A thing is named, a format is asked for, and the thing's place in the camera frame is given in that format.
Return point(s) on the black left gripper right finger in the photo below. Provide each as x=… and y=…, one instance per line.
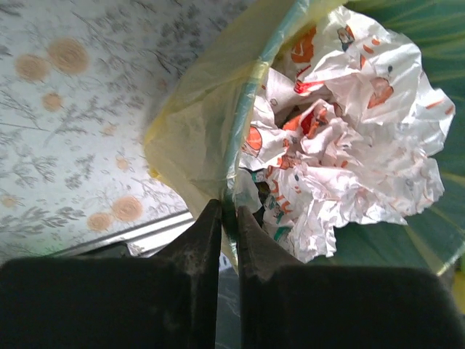
x=285, y=303

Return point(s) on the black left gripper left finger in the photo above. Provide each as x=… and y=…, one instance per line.
x=168, y=300

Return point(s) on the teal plastic trash bin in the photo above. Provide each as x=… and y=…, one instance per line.
x=367, y=155

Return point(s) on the crumpled printed paper trash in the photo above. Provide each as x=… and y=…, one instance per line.
x=269, y=156

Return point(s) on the yellow plastic trash bag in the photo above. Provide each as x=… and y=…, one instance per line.
x=194, y=143

